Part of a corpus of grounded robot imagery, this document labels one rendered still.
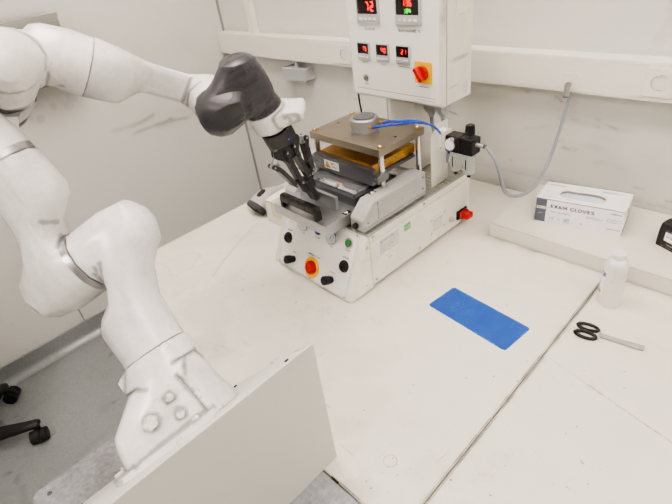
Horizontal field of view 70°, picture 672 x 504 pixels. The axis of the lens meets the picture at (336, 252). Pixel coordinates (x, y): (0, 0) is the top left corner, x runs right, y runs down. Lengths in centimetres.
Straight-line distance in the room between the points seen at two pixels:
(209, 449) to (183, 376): 13
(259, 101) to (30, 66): 42
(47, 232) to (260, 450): 49
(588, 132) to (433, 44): 58
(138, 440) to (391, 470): 45
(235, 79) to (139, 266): 44
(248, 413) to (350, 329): 53
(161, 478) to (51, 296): 36
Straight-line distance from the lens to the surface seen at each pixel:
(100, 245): 86
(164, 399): 82
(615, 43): 157
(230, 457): 78
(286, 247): 146
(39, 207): 89
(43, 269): 90
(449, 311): 126
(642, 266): 142
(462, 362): 114
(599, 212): 149
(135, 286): 85
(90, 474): 116
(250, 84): 108
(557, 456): 103
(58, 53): 101
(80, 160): 251
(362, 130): 134
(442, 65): 133
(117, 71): 102
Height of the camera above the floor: 159
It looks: 34 degrees down
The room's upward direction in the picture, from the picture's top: 9 degrees counter-clockwise
